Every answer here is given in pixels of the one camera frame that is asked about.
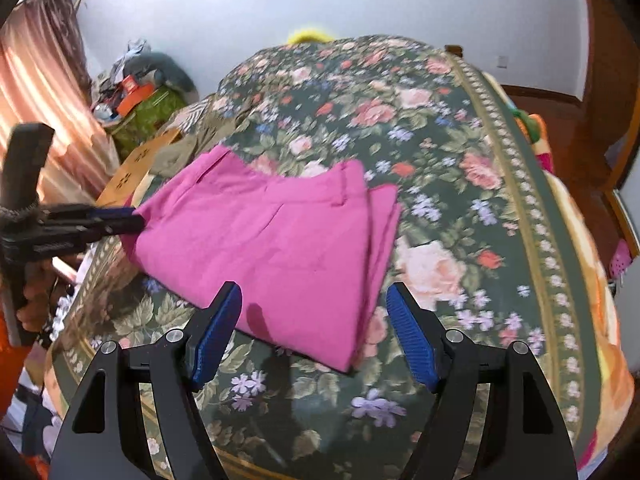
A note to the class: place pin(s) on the pile of clothes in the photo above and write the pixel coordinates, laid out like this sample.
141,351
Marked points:
131,55

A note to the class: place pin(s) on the orange pink curtain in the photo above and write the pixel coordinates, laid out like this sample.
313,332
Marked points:
45,100

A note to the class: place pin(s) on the colourful fleece blanket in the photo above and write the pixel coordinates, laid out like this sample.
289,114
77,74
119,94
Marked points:
595,280

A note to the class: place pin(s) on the green storage box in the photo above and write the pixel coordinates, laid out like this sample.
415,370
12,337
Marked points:
150,115

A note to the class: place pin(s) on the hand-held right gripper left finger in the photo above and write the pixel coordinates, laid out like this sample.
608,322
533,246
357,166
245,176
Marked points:
215,335

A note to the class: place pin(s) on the striped cloth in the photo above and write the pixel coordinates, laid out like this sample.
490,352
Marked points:
192,112

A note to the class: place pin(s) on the floral bedspread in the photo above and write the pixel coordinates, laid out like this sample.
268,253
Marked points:
450,185

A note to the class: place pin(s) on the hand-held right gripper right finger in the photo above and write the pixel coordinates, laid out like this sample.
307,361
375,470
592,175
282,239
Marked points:
415,340

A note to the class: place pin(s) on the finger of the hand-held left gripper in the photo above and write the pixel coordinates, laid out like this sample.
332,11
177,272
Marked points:
127,223
115,211

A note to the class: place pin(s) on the yellow foam tube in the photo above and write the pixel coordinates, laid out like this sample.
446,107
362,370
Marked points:
310,35

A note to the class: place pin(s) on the wooden lap desk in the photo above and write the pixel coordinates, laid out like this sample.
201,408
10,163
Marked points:
130,175

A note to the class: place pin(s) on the pink slipper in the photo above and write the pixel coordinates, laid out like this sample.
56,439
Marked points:
620,260

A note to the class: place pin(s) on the wooden bed post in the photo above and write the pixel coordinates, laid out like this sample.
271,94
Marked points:
453,51

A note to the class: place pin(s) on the grey plush toy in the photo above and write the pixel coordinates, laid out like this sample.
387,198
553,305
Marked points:
170,70

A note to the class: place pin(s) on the olive green pants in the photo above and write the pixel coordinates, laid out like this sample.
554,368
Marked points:
200,142

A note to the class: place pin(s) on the dark brown curtain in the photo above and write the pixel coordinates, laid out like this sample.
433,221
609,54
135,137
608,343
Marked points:
65,25

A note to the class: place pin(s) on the person's left hand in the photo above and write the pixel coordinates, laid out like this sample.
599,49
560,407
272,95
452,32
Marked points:
37,310

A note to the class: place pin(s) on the orange box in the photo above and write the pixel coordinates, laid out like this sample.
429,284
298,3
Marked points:
132,97

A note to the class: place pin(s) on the white wall socket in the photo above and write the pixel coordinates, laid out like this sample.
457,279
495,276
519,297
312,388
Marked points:
503,61

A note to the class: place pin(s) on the pink pants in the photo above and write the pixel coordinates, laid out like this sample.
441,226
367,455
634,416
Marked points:
275,250

